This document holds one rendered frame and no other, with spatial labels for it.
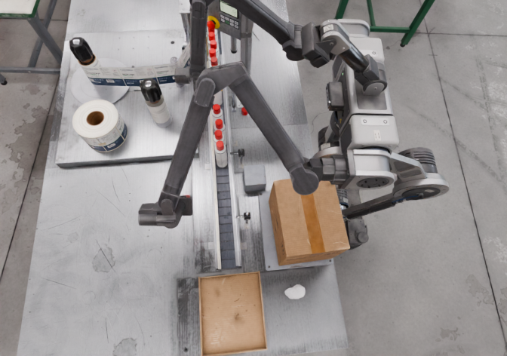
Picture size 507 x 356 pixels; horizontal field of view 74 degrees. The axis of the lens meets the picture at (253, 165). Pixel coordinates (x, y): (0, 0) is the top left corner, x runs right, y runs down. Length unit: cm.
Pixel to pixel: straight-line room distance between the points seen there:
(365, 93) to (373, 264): 166
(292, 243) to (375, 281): 133
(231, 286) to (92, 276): 60
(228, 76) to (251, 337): 106
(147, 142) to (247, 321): 94
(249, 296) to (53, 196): 102
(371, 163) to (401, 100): 218
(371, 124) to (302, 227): 48
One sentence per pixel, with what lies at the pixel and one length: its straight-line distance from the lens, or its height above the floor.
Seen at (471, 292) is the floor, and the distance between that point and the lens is 283.
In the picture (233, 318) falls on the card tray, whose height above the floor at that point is 83.
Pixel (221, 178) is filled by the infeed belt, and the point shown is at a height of 88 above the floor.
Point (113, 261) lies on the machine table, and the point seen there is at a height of 83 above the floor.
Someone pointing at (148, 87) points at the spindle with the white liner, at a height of 118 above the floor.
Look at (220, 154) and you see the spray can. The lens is 147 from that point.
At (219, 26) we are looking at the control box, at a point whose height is 132.
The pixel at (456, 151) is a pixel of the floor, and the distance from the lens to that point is 314.
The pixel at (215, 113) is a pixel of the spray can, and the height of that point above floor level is 106.
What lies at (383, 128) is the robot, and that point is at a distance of 105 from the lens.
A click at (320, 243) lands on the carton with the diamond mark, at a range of 130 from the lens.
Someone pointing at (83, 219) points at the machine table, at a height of 83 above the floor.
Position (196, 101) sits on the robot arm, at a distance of 87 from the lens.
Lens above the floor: 237
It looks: 67 degrees down
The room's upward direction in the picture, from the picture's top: 5 degrees clockwise
